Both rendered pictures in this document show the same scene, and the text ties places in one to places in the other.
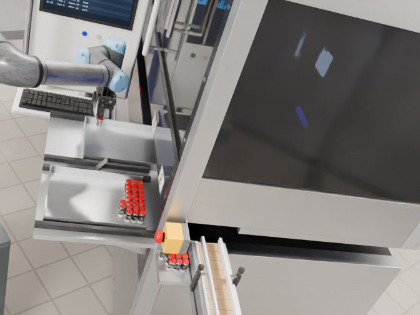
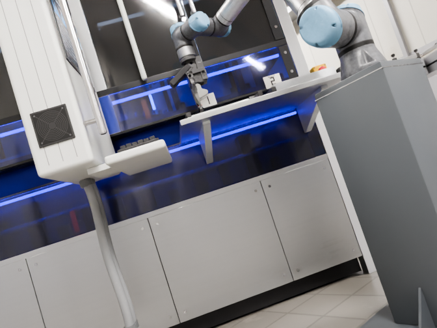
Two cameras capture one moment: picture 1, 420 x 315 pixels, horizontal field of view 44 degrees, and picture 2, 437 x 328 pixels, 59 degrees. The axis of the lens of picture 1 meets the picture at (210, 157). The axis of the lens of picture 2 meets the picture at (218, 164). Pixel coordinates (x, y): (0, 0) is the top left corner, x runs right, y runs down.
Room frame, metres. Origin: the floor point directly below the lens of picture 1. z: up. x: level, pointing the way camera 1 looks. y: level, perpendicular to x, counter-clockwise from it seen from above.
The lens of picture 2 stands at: (1.33, 2.03, 0.57)
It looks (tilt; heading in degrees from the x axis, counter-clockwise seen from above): 4 degrees up; 284
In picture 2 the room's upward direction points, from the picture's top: 18 degrees counter-clockwise
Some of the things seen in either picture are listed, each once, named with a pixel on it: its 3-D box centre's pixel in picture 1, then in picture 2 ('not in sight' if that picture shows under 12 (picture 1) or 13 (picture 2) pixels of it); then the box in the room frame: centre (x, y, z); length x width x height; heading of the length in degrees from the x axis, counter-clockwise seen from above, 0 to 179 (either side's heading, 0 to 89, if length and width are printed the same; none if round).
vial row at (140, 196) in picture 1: (140, 201); not in sight; (1.40, 0.18, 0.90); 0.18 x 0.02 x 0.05; 21
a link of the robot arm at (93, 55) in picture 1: (94, 60); (198, 26); (1.61, 0.51, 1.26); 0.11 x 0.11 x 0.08; 57
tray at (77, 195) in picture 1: (96, 198); (292, 92); (1.34, 0.32, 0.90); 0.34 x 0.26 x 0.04; 111
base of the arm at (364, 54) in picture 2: not in sight; (360, 62); (1.11, 0.69, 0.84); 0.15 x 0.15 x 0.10
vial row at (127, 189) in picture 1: (127, 200); not in sight; (1.38, 0.22, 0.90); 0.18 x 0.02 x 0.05; 21
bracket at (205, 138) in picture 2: not in sight; (208, 144); (1.75, 0.45, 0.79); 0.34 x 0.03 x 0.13; 111
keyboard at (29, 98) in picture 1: (67, 104); (144, 151); (1.93, 0.69, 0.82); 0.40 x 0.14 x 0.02; 110
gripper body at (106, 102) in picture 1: (106, 90); (194, 71); (1.70, 0.46, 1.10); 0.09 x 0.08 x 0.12; 21
